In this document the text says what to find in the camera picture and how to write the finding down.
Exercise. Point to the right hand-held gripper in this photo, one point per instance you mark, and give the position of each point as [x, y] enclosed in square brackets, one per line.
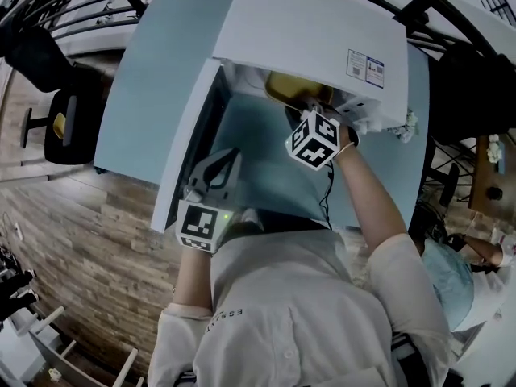
[316, 139]

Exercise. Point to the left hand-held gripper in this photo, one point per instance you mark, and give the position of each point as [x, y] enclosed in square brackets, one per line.
[199, 224]

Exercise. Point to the yellow dish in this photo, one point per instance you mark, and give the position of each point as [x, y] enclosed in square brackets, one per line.
[288, 87]

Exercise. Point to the white microwave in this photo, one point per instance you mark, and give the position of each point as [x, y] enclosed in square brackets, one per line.
[306, 18]

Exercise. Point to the person's left forearm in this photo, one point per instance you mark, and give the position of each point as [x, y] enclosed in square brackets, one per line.
[195, 280]

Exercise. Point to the person's right forearm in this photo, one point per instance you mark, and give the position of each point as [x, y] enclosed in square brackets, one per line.
[369, 200]

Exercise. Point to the person's white shoe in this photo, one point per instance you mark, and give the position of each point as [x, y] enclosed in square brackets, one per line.
[250, 218]

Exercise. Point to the light blue table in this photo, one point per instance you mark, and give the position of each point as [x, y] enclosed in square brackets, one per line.
[161, 75]

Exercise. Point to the person's white shirt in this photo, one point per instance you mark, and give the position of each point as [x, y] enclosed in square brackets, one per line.
[290, 309]

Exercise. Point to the black mesh office chair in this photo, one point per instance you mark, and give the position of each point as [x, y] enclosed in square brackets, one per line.
[467, 95]

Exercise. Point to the yellow item on chair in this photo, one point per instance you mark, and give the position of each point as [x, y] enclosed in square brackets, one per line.
[59, 125]

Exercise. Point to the brown wooden desk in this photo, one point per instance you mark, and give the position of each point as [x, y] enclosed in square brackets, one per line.
[483, 188]

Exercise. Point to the small white flower bunch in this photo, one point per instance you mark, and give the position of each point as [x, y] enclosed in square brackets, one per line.
[493, 149]

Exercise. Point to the blue book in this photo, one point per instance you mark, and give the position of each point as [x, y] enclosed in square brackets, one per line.
[502, 159]

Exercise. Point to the white power strip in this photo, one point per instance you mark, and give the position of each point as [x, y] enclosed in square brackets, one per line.
[18, 231]

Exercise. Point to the black shoes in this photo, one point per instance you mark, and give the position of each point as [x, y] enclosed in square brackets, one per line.
[16, 284]

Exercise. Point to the white frame furniture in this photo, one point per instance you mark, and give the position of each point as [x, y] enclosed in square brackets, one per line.
[48, 349]

